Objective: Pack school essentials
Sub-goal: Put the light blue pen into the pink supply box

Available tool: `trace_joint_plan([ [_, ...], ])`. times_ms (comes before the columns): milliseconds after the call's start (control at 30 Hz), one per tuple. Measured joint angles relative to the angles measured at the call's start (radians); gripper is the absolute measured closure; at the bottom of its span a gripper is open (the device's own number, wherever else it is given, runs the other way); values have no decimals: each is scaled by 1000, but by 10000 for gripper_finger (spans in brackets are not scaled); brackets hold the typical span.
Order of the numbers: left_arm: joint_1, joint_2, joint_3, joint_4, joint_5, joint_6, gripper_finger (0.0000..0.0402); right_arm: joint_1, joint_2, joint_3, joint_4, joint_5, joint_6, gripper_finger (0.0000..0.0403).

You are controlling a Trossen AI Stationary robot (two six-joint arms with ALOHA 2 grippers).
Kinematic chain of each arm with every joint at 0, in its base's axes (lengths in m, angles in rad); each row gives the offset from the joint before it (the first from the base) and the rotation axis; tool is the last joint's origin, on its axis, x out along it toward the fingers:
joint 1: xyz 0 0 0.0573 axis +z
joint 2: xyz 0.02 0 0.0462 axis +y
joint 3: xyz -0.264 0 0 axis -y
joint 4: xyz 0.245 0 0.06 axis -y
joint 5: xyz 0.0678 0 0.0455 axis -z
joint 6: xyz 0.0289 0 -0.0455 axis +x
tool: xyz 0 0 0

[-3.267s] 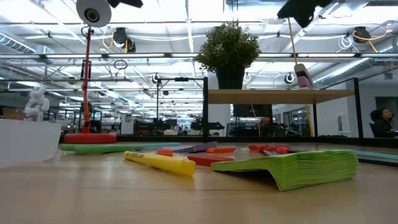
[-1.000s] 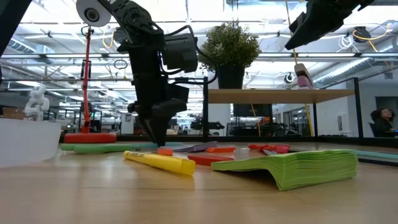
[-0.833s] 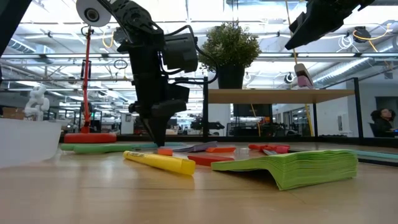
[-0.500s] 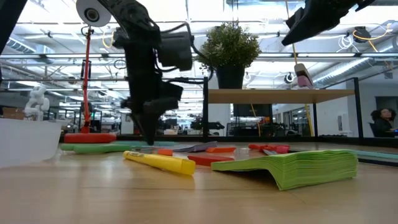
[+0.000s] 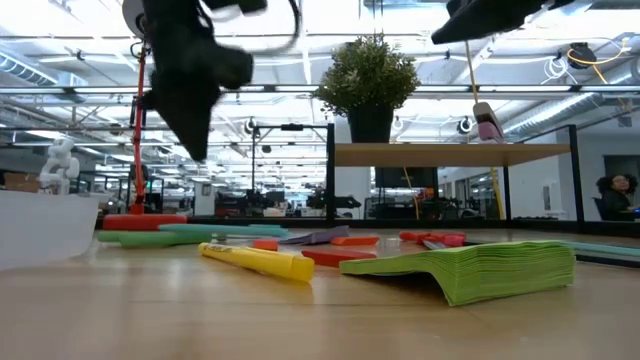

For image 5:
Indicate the orange eraser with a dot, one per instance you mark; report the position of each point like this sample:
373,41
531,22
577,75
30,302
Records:
265,245
355,241

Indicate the red desk lamp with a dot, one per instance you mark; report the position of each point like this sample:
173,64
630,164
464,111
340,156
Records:
139,150

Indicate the white robot figure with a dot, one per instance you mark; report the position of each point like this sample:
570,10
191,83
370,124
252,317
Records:
60,167

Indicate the red eraser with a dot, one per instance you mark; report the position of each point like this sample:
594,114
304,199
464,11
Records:
335,257

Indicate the yellow highlighter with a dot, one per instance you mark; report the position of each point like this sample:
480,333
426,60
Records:
260,260

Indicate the teal marker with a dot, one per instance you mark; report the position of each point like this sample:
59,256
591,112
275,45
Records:
225,230

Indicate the wooden shelf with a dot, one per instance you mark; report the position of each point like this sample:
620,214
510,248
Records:
450,154

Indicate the clear plastic box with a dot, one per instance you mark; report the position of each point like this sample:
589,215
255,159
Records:
45,230

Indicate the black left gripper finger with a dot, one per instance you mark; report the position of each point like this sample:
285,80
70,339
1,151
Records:
190,120

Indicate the pale blue sticky note pad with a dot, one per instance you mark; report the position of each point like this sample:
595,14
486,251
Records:
320,236

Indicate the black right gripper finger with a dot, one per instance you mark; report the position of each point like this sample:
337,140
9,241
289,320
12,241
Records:
455,32

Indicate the cardboard box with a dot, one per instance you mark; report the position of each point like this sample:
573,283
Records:
20,182

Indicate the person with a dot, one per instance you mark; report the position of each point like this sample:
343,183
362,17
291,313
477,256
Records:
615,197

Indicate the green marker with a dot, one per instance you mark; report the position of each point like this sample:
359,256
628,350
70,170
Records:
155,239

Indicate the green potted plant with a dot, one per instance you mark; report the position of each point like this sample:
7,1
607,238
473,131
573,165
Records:
367,75

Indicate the green sticky note pad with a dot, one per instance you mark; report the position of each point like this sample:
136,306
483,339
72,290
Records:
500,270

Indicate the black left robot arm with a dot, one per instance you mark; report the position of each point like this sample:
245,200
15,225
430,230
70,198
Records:
235,4

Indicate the black monitor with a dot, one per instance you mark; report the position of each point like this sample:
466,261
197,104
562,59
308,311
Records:
405,177

